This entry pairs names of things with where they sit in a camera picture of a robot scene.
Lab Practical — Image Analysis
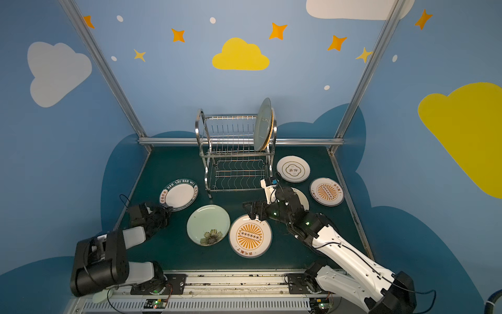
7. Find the cream floral plate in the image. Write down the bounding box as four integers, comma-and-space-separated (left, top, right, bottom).
292, 188, 310, 211

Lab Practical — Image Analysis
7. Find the right aluminium frame post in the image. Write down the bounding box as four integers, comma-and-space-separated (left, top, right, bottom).
328, 0, 407, 156

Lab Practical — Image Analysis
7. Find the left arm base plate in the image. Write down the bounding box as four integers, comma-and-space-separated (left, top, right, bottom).
130, 273, 187, 296

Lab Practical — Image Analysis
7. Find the right controller board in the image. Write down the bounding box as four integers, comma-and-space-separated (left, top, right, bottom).
309, 298, 331, 313

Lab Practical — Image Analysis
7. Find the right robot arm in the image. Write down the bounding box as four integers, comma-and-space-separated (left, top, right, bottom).
243, 187, 417, 313

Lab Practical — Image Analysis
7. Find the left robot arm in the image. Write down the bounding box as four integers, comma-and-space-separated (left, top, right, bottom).
70, 202, 173, 297

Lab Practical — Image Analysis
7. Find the aluminium frame post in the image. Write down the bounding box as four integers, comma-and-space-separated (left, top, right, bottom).
328, 0, 407, 156
59, 0, 148, 139

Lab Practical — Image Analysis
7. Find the stainless steel dish rack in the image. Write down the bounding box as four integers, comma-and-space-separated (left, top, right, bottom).
195, 109, 277, 198

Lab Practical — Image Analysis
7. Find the orange sunburst plate right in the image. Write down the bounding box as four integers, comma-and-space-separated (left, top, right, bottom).
310, 177, 345, 207

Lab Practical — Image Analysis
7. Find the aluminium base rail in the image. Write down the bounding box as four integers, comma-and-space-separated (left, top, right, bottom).
65, 270, 365, 313

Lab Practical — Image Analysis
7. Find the rear aluminium frame bar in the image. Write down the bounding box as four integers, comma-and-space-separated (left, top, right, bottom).
138, 137, 344, 147

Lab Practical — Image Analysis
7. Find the light green flower plate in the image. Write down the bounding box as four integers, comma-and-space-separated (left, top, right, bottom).
186, 205, 231, 247

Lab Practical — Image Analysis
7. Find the plain pale green plate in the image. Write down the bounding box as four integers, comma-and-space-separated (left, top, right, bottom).
253, 98, 273, 152

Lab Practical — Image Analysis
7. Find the white plate dark lettered rim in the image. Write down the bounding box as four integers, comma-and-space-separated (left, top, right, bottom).
159, 179, 199, 212

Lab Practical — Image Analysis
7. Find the orange sunburst plate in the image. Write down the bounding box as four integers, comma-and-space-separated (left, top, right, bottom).
310, 177, 345, 207
228, 215, 273, 259

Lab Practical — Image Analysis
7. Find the white plate grey emblem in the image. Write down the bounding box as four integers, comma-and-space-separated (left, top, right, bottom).
277, 156, 311, 183

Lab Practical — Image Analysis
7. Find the orange sunburst plate front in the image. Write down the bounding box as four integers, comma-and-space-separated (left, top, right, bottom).
228, 215, 273, 259

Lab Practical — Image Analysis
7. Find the controller board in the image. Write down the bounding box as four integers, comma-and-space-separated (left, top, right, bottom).
309, 298, 331, 313
144, 299, 168, 310

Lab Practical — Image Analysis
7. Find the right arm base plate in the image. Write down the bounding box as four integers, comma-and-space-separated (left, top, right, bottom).
284, 273, 322, 294

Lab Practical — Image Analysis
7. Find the left controller board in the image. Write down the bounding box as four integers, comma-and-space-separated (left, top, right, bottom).
144, 299, 168, 310

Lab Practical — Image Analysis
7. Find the left aluminium frame post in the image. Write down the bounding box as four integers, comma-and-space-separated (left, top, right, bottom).
59, 0, 148, 139

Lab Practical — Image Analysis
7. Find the pale green round disc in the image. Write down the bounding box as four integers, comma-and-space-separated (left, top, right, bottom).
92, 289, 113, 304

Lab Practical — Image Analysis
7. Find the dark navy plate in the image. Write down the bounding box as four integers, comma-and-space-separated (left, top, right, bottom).
316, 213, 339, 233

